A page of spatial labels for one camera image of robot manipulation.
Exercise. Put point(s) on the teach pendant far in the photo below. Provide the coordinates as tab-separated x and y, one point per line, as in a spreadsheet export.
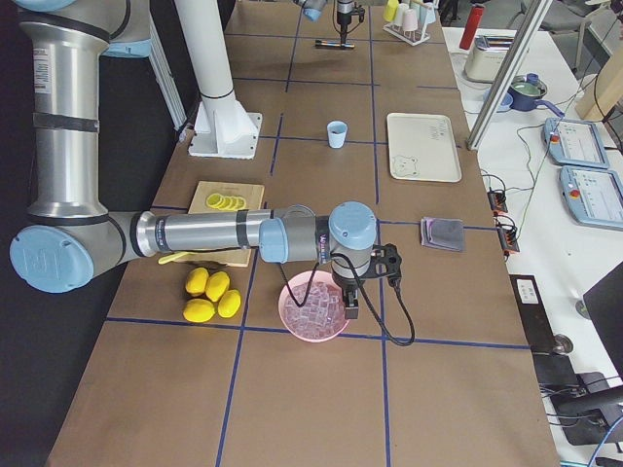
574	142

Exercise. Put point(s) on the pink plastic cup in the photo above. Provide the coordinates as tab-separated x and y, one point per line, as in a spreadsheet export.
410	21

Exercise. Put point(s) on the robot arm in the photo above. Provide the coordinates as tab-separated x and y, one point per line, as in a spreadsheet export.
344	12
73	237

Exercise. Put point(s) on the yellow plastic cup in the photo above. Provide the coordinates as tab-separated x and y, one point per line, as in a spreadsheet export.
390	10

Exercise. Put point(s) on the aluminium frame post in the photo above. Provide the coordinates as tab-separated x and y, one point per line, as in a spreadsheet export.
533	18

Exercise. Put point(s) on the teach pendant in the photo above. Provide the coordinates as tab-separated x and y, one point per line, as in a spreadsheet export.
574	142
593	196

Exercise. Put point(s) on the teach pendant near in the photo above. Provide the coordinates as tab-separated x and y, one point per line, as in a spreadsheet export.
593	196

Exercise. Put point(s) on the pink bowl of ice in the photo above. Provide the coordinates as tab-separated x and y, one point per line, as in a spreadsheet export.
311	307

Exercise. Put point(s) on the white plastic cup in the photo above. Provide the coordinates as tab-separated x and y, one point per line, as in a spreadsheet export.
399	15

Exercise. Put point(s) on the light blue plastic cup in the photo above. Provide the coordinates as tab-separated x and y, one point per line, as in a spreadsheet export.
336	140

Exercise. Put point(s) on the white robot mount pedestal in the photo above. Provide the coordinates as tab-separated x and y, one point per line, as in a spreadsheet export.
223	129

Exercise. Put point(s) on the cream bear serving tray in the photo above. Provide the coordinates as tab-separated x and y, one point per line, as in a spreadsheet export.
422	147

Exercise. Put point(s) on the bamboo cutting board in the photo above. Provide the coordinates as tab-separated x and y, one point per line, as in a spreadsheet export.
237	196

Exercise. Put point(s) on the black power strip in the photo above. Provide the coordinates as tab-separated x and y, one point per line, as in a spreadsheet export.
507	235
497	200

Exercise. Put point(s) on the lemon slice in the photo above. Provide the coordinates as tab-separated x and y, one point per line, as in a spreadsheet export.
214	200

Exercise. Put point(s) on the blue saucepan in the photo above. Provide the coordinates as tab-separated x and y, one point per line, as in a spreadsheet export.
528	92

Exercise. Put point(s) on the yellow plastic knife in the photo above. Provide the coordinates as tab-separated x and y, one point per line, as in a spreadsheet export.
173	257

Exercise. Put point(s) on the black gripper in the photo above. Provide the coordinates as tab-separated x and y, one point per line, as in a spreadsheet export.
345	281
344	12

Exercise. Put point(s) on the red bottle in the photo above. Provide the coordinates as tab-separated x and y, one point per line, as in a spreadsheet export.
471	27

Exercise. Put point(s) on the steel muddler black tip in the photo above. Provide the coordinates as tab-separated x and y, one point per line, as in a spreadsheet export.
322	44

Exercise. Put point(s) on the whole yellow lemon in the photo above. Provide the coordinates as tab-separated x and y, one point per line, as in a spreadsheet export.
196	280
199	310
217	285
229	304

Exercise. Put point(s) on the grey folded cloth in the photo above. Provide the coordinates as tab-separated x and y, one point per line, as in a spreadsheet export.
441	233

